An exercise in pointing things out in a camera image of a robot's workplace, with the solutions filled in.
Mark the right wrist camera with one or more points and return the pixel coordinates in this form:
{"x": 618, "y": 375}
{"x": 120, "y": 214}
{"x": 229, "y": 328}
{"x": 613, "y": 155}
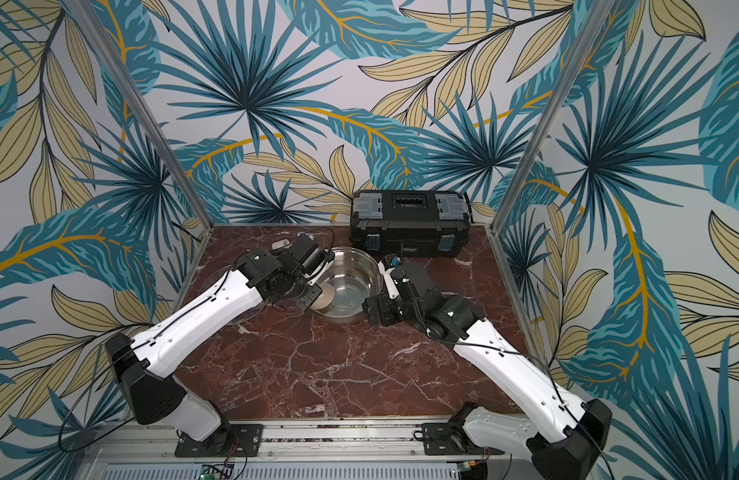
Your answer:
{"x": 386, "y": 267}

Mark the white pipe fitting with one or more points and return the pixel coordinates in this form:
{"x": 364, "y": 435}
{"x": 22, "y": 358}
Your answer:
{"x": 280, "y": 244}

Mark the aluminium frame post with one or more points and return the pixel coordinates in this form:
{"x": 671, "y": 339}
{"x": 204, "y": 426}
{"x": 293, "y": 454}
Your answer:
{"x": 567, "y": 76}
{"x": 91, "y": 26}

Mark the green circuit board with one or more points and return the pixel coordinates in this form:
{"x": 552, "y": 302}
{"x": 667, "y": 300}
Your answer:
{"x": 214, "y": 472}

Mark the beige plastic ladle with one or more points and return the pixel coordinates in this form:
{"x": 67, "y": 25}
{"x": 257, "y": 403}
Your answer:
{"x": 327, "y": 291}

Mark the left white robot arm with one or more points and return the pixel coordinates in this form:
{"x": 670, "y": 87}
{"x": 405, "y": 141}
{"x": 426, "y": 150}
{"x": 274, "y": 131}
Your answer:
{"x": 144, "y": 365}

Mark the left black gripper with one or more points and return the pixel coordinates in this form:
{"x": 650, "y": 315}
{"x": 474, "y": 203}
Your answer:
{"x": 306, "y": 302}

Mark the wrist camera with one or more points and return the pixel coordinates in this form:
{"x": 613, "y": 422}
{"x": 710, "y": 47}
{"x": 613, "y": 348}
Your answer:
{"x": 317, "y": 263}
{"x": 386, "y": 267}

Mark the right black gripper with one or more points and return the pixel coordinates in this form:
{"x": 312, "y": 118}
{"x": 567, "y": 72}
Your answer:
{"x": 380, "y": 306}

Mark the stainless steel pot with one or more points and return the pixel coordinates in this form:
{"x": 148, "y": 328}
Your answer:
{"x": 357, "y": 277}

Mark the right aluminium frame post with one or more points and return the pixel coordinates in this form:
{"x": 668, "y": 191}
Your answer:
{"x": 567, "y": 76}

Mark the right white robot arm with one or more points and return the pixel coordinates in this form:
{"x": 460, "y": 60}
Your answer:
{"x": 562, "y": 435}

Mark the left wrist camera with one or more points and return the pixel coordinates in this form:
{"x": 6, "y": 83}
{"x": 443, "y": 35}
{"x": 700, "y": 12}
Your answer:
{"x": 317, "y": 263}

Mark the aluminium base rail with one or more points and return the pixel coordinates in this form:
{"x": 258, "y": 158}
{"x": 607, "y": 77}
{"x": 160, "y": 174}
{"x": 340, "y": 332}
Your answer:
{"x": 341, "y": 448}

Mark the left aluminium frame post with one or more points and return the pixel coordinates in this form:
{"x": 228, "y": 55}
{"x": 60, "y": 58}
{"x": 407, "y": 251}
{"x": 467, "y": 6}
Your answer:
{"x": 91, "y": 26}

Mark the black plastic toolbox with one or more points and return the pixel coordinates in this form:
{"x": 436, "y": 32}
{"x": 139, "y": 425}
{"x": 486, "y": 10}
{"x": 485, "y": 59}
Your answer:
{"x": 414, "y": 223}

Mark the glass pot lid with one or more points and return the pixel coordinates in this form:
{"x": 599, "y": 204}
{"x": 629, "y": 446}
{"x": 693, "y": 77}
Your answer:
{"x": 229, "y": 299}

